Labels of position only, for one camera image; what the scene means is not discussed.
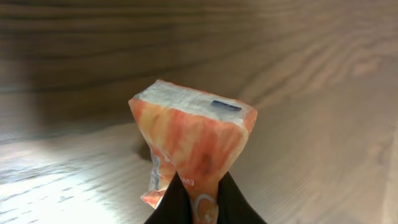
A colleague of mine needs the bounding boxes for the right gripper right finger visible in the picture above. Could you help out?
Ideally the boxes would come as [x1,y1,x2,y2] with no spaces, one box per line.
[217,172,267,224]

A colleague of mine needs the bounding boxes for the small orange snack packet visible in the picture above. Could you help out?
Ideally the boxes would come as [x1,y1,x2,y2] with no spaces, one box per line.
[128,80,257,223]

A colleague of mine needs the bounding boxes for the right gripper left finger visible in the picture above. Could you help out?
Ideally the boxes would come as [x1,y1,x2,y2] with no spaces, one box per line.
[144,173,193,224]

